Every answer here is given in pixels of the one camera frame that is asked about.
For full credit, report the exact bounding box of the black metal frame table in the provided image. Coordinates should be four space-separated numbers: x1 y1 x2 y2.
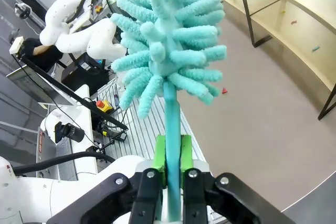
223 0 336 121

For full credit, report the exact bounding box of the thick black cable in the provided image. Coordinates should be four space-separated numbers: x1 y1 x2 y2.
12 152 117 175

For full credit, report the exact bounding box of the black computer case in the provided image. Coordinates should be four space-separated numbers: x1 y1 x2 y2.
61 52 110 91

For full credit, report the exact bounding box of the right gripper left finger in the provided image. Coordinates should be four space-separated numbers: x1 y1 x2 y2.
46 134 167 224

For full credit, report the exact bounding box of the person in black shirt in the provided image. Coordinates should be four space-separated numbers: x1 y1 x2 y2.
22 37 64 73

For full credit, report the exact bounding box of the grey keyboard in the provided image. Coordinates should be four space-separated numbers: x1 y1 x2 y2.
56 134 79 182

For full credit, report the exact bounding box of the black metal bar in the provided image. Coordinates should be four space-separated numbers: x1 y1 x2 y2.
19 55 129 132

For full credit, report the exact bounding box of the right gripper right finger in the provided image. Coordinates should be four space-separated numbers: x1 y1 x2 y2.
180 134 297 224

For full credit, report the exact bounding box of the black camera with lens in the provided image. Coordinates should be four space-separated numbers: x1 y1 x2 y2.
54 121 86 143

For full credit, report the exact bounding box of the yellow emergency stop button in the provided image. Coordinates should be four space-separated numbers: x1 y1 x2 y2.
96 100 114 115

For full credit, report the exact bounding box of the grey monitor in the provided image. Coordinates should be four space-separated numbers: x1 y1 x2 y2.
6 63 79 108

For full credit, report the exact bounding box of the teal microfibre duster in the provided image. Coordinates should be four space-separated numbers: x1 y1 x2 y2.
110 0 228 222

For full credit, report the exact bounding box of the small white box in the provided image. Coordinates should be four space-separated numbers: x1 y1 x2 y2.
9 37 25 55

